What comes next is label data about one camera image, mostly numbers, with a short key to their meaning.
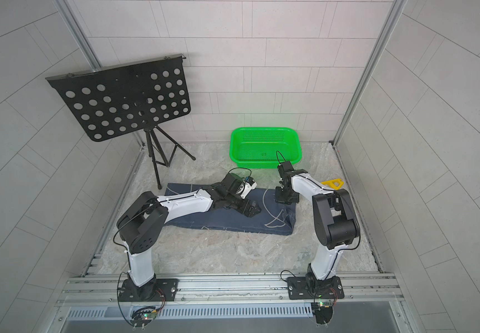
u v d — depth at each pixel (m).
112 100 0.68
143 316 0.65
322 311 0.69
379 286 0.73
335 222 0.48
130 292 0.69
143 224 0.48
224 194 0.71
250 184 0.80
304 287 0.71
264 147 1.15
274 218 0.87
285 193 0.79
